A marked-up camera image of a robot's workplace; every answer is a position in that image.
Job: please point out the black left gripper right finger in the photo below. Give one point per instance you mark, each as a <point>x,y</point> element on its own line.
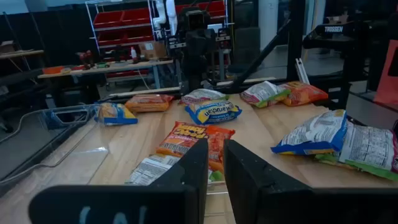
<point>264,202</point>

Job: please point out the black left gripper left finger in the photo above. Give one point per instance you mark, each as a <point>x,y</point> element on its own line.
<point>174,199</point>

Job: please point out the red and green ramen pack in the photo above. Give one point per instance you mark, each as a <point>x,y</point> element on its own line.
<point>261,93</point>
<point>149,169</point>
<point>202,95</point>
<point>367,146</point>

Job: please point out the orange ramen noodle pack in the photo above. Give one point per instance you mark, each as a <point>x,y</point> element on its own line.
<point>149,104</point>
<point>186,137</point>
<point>304,93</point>

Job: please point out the blue Maruchan ramen pack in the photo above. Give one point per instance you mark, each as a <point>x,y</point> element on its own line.
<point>115,116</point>
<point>214,112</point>
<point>311,133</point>

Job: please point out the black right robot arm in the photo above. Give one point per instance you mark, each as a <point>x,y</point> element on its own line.
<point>199,77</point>

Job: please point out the red plastic storage bin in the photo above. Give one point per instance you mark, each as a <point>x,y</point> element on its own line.
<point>140,35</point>
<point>136,16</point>
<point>108,19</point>
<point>112,38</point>
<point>216,8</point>

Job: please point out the white pipe fixture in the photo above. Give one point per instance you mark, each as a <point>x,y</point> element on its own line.
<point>170,12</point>

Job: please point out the dark grey cabinet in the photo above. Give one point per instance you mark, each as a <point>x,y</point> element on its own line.
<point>247,43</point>

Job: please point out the white bottle with red cap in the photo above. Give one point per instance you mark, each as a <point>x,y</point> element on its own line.
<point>134,55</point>

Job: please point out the white pillar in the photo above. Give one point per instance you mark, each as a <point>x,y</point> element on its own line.
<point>268,21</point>

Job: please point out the wooden workbench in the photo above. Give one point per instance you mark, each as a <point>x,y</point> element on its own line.
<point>124,66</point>

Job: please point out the clear plastic bin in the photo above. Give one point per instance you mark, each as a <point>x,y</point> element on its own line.
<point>62,119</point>
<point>93,152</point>

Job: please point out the small green item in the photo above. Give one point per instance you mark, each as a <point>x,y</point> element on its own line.
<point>102,65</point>

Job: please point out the red power tool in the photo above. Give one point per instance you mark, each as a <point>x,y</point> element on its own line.
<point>87,59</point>

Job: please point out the flat orange item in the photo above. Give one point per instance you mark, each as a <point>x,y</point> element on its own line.
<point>53,70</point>

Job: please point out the salmon pink panel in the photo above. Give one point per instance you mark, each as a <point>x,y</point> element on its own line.
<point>388,81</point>

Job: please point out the wooden side table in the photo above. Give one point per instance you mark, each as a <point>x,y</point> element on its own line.
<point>21,53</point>

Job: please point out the small cardboard box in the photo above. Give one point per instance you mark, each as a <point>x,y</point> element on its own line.
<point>7,47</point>

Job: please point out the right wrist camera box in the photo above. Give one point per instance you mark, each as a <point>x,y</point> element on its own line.
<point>194,20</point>

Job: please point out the white angled bracket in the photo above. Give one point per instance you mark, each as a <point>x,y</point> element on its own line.
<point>302,73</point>

